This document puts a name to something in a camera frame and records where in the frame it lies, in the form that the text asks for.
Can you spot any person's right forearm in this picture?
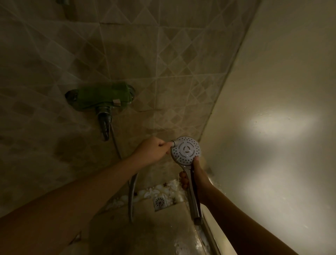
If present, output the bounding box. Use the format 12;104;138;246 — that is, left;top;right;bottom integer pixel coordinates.
199;184;300;255

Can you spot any person's right hand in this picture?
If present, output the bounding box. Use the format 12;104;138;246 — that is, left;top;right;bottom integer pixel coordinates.
179;155;214;205

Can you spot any square metal floor drain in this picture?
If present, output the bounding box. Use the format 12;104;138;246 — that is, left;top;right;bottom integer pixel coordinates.
153;195;166;212

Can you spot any green shower mixer valve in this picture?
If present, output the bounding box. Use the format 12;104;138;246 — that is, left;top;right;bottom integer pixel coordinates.
65;82;136;142

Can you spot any person's left hand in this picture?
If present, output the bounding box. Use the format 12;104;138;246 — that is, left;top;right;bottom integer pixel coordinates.
131;136;175;166

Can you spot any person's left forearm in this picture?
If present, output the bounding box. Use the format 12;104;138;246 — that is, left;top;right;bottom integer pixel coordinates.
0;155;147;255

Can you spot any metal flexible shower hose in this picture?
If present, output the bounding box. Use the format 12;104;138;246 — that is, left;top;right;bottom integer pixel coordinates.
110;123;176;223

